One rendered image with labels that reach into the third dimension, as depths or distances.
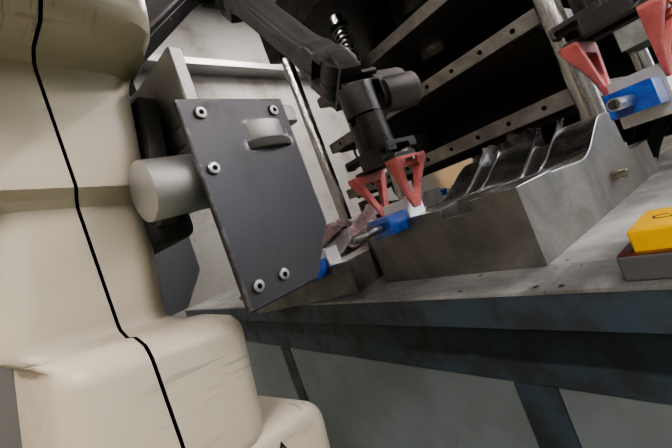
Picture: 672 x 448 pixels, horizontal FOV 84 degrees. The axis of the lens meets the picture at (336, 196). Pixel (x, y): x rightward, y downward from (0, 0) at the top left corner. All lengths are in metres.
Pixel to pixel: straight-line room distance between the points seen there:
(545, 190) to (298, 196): 0.30
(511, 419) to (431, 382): 0.12
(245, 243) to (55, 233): 0.12
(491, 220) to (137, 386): 0.38
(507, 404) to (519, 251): 0.20
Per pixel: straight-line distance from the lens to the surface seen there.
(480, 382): 0.57
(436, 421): 0.68
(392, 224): 0.53
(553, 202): 0.51
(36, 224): 0.31
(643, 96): 0.49
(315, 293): 0.68
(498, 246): 0.48
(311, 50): 0.65
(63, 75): 0.34
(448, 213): 0.52
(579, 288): 0.38
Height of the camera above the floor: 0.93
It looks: 3 degrees up
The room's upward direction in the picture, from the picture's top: 21 degrees counter-clockwise
